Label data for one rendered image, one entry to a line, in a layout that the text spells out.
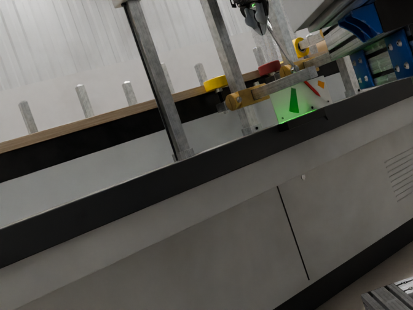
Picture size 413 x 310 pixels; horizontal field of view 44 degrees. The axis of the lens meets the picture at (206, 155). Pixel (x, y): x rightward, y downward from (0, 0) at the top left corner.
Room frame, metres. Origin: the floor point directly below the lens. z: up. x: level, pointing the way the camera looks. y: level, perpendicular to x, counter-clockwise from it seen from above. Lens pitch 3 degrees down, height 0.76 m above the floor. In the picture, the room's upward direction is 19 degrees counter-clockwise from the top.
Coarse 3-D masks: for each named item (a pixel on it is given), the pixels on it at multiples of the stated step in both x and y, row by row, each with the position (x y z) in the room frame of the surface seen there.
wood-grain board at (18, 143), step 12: (252, 72) 1.84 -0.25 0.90; (276, 72) 1.91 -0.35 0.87; (180, 96) 1.66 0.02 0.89; (192, 96) 1.69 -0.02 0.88; (120, 108) 1.55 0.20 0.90; (132, 108) 1.56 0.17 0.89; (144, 108) 1.59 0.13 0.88; (84, 120) 1.48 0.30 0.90; (96, 120) 1.50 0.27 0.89; (108, 120) 1.52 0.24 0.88; (36, 132) 1.40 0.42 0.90; (48, 132) 1.42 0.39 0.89; (60, 132) 1.43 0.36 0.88; (72, 132) 1.45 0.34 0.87; (0, 144) 1.34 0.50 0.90; (12, 144) 1.36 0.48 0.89; (24, 144) 1.38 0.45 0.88
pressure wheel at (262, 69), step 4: (276, 60) 1.81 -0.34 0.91; (264, 64) 1.81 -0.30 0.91; (268, 64) 1.80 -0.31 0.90; (272, 64) 1.80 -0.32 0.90; (276, 64) 1.80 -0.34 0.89; (260, 68) 1.82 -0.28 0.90; (264, 68) 1.81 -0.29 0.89; (268, 68) 1.80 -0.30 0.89; (272, 68) 1.80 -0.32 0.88; (276, 68) 1.80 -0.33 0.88; (260, 72) 1.83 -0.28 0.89; (264, 72) 1.81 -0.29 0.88; (268, 72) 1.80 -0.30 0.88; (272, 72) 1.86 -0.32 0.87
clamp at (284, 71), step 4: (300, 60) 1.68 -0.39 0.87; (304, 60) 1.69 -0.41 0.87; (288, 64) 1.67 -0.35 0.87; (296, 64) 1.67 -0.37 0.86; (300, 64) 1.68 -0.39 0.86; (280, 68) 1.68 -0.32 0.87; (284, 68) 1.66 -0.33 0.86; (288, 68) 1.65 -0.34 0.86; (300, 68) 1.67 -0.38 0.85; (304, 68) 1.68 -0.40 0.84; (316, 68) 1.71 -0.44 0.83; (280, 72) 1.68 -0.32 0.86; (284, 72) 1.67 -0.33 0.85; (288, 72) 1.65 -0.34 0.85; (280, 76) 1.69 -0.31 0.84; (284, 76) 1.67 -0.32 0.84
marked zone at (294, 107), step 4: (292, 88) 1.64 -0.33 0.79; (292, 92) 1.64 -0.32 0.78; (292, 96) 1.63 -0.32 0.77; (296, 96) 1.64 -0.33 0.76; (292, 100) 1.63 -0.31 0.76; (296, 100) 1.64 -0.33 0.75; (292, 104) 1.63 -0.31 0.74; (296, 104) 1.64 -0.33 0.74; (292, 108) 1.62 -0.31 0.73; (296, 108) 1.63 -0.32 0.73; (296, 112) 1.63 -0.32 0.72
